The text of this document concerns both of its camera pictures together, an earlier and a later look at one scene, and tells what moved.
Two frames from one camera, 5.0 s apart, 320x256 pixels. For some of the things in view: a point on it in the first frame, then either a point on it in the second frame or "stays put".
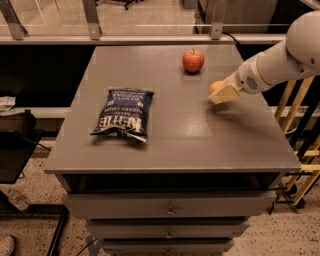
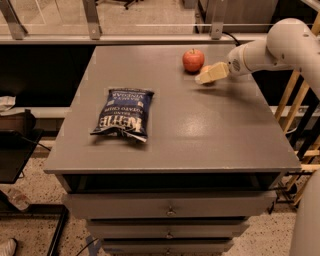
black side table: [16, 149] stays put
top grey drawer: [168, 203] stays put
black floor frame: [8, 210] stays put
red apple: [193, 60] stays put
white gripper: [246, 77] → [235, 64]
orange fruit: [215, 85] → [206, 68]
